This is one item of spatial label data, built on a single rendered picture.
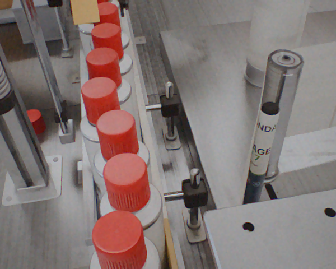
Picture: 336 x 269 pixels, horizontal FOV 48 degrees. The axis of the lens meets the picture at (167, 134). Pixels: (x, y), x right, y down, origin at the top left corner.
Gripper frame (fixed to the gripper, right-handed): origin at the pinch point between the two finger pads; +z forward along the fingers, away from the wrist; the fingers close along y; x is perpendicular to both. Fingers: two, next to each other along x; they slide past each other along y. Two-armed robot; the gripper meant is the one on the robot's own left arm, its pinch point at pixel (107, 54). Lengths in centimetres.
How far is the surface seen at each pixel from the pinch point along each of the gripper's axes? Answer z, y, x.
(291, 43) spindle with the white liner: 3.1, 29.3, -9.0
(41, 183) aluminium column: 18.7, -12.7, -9.4
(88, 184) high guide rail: 16.5, -3.7, -25.7
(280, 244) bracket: 15, 8, -53
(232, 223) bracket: 14, 6, -51
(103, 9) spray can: -3.2, 1.0, -20.4
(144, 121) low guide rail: 11.6, 4.1, -11.7
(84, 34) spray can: -1.6, -2.1, -14.6
